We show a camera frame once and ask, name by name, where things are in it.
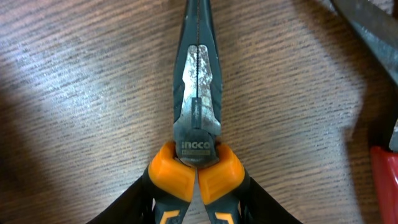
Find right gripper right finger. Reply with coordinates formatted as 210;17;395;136
241;177;302;224

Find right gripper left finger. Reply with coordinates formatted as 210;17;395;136
87;177;152;224

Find orange black long-nose pliers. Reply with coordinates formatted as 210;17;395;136
142;0;249;223

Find red-handled wire stripper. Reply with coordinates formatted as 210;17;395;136
323;0;398;224

